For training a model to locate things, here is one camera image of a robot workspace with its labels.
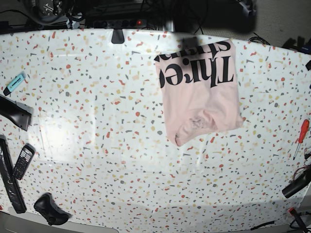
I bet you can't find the red and black tool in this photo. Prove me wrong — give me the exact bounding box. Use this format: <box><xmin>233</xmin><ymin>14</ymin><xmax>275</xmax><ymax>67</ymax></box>
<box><xmin>289</xmin><ymin>207</ymin><xmax>311</xmax><ymax>233</ymax></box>

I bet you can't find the black power strip red switch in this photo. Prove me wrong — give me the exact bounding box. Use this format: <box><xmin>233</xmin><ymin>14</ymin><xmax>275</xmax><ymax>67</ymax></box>
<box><xmin>92</xmin><ymin>19</ymin><xmax>147</xmax><ymax>29</ymax></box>

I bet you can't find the teal highlighter marker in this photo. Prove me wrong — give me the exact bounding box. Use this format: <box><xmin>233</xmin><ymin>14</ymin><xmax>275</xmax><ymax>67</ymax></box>
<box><xmin>3</xmin><ymin>72</ymin><xmax>26</xmax><ymax>96</ymax></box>

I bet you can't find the long black bar remote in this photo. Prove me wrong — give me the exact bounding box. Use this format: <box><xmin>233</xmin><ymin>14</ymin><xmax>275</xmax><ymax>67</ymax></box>
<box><xmin>0</xmin><ymin>135</ymin><xmax>27</xmax><ymax>214</ymax></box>

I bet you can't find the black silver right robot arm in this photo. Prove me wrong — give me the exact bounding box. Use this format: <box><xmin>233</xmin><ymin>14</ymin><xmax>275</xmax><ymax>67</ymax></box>
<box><xmin>23</xmin><ymin>0</ymin><xmax>85</xmax><ymax>26</ymax></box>

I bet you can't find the pink T-shirt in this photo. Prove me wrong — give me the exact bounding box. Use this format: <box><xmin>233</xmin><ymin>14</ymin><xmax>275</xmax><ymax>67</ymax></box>
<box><xmin>155</xmin><ymin>39</ymin><xmax>243</xmax><ymax>147</ymax></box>

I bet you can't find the red handled screwdriver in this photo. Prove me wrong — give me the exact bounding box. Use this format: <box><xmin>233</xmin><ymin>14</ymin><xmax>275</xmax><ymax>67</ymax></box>
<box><xmin>293</xmin><ymin>119</ymin><xmax>310</xmax><ymax>160</ymax></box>

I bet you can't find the black game controller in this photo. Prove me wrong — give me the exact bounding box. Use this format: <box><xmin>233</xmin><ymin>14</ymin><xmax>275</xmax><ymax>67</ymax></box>
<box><xmin>34</xmin><ymin>193</ymin><xmax>71</xmax><ymax>226</ymax></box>

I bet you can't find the black phone handset with keypad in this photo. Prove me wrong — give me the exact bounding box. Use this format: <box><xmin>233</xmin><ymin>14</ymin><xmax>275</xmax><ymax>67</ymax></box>
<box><xmin>13</xmin><ymin>143</ymin><xmax>35</xmax><ymax>180</ymax></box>

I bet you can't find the black handheld device with grip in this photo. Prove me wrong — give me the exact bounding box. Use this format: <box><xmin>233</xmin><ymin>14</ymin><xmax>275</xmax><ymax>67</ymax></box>
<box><xmin>0</xmin><ymin>95</ymin><xmax>34</xmax><ymax>131</ymax></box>

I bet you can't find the black cylindrical device with wires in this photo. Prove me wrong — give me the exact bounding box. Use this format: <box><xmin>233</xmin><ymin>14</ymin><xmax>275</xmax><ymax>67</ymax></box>
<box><xmin>282</xmin><ymin>169</ymin><xmax>311</xmax><ymax>199</ymax></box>

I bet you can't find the black cable bundle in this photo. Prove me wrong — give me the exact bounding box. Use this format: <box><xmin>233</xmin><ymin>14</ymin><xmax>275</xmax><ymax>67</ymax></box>
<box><xmin>247</xmin><ymin>32</ymin><xmax>271</xmax><ymax>46</ymax></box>

